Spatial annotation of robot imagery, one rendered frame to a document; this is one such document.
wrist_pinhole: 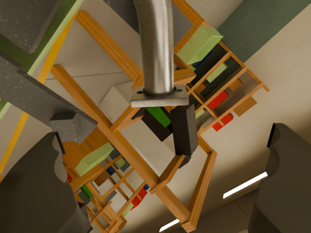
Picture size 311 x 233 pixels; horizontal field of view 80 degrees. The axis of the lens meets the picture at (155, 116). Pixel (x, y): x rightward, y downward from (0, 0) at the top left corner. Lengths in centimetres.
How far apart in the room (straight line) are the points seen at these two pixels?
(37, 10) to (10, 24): 3
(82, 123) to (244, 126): 626
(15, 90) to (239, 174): 703
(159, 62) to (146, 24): 3
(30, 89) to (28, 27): 8
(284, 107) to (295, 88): 58
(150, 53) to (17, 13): 15
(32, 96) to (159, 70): 18
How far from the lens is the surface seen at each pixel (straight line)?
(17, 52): 43
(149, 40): 17
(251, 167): 700
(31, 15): 25
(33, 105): 30
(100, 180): 579
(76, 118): 28
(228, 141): 665
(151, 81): 18
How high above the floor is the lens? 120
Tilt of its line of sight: 6 degrees down
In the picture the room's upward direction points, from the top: 138 degrees clockwise
